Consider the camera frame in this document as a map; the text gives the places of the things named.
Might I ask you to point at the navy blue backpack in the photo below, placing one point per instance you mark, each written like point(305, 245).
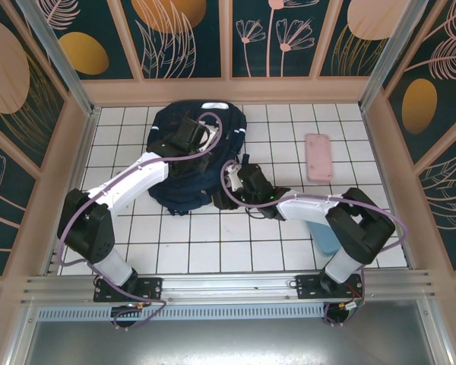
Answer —
point(182, 190)

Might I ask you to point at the pink pencil case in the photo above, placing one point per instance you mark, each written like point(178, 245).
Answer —
point(318, 157)

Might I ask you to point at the blue pencil case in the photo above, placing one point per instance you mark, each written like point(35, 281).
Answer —
point(325, 243)

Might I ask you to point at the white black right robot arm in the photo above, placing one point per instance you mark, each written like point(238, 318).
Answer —
point(361, 220)

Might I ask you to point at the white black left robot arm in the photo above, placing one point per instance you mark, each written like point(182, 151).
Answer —
point(129, 182)

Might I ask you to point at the grey metal plate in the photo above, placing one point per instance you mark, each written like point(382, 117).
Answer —
point(228, 342)

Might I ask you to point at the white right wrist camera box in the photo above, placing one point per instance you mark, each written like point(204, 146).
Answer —
point(235, 178)

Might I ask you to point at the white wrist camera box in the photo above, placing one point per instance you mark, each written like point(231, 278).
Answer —
point(209, 138)
point(235, 178)

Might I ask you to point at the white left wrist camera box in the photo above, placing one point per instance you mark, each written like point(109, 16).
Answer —
point(209, 138)

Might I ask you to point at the aluminium mounting rail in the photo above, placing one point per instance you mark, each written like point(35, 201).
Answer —
point(228, 285)

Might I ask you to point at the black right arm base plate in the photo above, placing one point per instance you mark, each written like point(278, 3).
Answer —
point(308, 285)

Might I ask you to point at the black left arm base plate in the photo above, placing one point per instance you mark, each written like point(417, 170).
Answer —
point(152, 289)

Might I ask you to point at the aluminium floor side rail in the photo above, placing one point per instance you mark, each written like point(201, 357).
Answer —
point(384, 182)
point(74, 182)

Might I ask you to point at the aluminium corner post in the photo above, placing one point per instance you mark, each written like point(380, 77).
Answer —
point(61, 64)
point(395, 53)

